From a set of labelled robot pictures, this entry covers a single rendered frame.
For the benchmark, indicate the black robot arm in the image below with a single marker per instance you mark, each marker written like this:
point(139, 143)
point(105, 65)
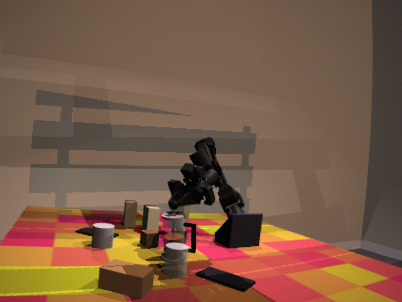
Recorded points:
point(205, 163)

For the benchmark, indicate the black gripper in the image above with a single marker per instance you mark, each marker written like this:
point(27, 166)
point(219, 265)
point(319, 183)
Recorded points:
point(191, 194)

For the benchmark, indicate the grey cylinder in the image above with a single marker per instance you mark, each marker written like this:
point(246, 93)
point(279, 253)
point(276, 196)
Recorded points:
point(102, 235)
point(175, 261)

